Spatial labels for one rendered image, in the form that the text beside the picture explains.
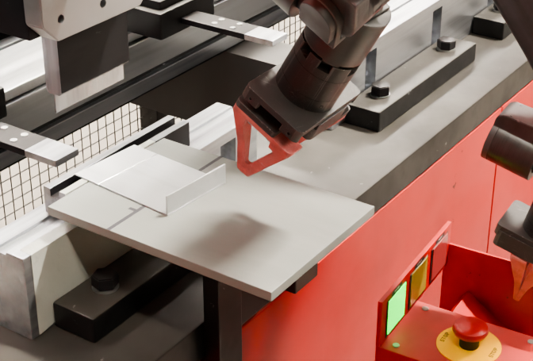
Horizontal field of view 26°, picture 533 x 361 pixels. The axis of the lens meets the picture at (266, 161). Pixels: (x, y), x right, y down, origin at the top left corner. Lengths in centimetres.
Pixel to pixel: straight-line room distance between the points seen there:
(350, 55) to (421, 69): 73
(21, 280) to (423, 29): 82
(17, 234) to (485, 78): 83
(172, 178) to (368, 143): 42
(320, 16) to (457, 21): 98
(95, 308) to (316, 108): 32
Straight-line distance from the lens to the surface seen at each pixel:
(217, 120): 137
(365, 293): 150
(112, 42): 117
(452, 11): 182
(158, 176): 118
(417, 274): 135
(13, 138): 127
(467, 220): 176
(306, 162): 147
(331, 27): 87
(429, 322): 135
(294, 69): 98
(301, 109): 99
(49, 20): 104
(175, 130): 128
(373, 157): 149
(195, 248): 106
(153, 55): 163
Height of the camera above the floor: 156
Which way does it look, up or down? 28 degrees down
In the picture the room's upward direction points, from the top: straight up
